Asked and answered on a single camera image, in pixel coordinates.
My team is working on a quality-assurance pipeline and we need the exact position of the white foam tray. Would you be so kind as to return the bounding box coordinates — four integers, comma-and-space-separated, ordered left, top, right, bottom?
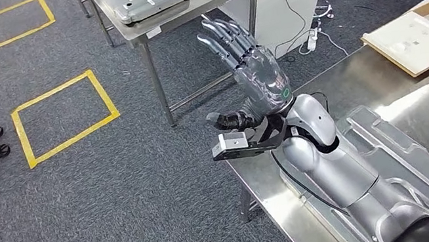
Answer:
360, 8, 429, 83

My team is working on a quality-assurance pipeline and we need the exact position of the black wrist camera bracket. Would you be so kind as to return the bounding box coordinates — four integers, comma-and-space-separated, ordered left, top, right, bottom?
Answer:
207, 112, 294, 165

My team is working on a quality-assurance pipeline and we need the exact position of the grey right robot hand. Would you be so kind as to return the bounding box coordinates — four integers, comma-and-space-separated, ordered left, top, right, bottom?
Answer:
187, 1, 300, 137

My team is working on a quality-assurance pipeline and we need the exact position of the white power strip cable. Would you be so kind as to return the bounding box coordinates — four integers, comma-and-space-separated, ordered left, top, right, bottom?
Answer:
296, 24, 350, 66

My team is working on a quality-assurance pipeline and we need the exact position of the white power strip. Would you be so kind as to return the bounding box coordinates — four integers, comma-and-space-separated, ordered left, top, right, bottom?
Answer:
303, 26, 322, 52

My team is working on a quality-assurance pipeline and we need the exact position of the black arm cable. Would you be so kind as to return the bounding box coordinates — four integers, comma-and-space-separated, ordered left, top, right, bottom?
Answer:
262, 89, 350, 228

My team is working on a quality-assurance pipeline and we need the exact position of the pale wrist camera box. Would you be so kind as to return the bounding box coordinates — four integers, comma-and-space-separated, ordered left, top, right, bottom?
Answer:
209, 127, 260, 159

